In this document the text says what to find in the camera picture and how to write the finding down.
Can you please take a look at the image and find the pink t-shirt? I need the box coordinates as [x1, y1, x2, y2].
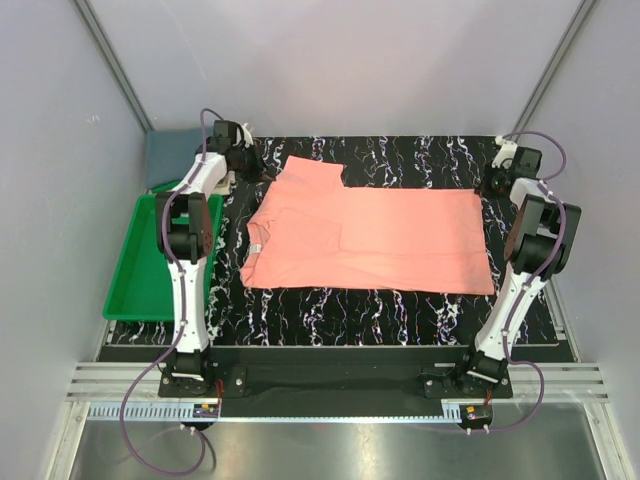
[240, 156, 494, 295]

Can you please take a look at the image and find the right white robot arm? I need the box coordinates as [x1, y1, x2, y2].
[453, 136, 582, 397]

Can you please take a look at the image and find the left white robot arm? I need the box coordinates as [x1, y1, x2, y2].
[154, 119, 272, 396]

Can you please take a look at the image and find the black marble pattern mat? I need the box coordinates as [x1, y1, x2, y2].
[99, 134, 561, 347]

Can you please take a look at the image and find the green plastic tray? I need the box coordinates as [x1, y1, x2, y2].
[102, 193, 224, 321]

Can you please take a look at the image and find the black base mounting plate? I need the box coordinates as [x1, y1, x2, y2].
[159, 347, 512, 421]

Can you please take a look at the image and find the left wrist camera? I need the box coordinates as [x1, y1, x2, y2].
[240, 123, 255, 148]

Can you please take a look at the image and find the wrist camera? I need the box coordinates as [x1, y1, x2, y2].
[240, 123, 255, 148]
[491, 136, 518, 169]

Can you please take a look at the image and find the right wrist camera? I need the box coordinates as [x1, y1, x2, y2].
[491, 136, 518, 169]

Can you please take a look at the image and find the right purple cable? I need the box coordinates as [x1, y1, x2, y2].
[414, 130, 569, 435]

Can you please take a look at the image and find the purple cable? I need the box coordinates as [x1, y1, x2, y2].
[119, 107, 217, 475]
[414, 130, 569, 435]

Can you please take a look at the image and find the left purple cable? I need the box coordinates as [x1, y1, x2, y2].
[119, 107, 217, 475]

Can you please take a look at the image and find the aluminium rail frame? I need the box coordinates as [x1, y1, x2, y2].
[46, 348, 636, 479]

